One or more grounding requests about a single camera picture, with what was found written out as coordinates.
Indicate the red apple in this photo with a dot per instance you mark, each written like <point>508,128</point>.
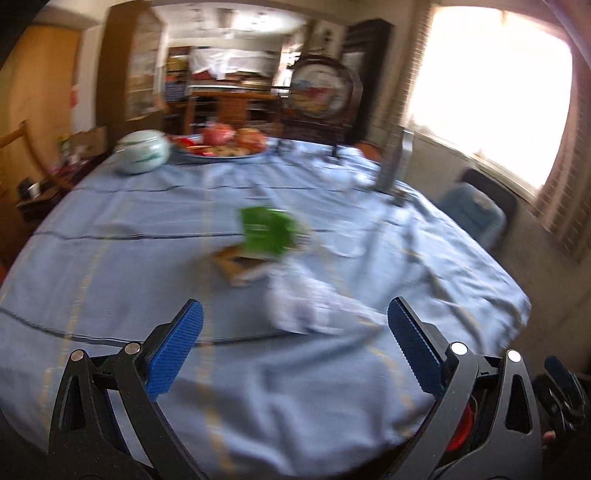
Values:
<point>218,134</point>

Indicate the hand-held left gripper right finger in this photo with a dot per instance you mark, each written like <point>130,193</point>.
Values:
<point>415,355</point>

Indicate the white green ceramic jar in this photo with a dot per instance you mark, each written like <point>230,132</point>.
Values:
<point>141,152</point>

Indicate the bright window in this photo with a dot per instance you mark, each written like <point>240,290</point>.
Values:
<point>494,92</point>

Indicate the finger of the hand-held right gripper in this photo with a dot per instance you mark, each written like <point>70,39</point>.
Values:
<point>563,374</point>

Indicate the wooden chair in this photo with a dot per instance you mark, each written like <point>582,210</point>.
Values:
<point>16,136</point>

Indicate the blue chair cushion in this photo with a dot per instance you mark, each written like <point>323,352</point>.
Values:
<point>475,217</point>

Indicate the blue checked tablecloth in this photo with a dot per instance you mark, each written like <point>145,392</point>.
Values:
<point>138,277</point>

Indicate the brown cardboard tray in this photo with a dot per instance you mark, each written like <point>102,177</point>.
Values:
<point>235,267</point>

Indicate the dark framed picture cabinet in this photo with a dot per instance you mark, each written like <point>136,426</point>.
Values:
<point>369,69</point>

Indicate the white hanging cloth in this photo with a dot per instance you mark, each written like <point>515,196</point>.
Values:
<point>231,62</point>

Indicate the fruit plate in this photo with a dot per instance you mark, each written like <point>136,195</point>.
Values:
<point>221,151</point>

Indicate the checked curtain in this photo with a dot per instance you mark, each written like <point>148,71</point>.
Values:
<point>415,60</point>
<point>563,212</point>

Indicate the white tissue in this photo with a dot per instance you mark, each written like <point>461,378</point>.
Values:
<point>309,300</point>

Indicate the green packet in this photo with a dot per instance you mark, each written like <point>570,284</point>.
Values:
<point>268,230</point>

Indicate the round embroidered table screen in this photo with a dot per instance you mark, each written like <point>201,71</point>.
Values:
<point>321,94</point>

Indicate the wooden glass display cabinet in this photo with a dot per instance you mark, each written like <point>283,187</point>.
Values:
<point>134,64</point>

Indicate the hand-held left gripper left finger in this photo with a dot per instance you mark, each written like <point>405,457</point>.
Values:
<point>175,355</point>

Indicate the wrapped orange fruit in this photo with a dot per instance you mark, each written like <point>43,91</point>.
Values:
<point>251,137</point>

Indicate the wooden door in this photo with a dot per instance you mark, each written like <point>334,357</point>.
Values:
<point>46,83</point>

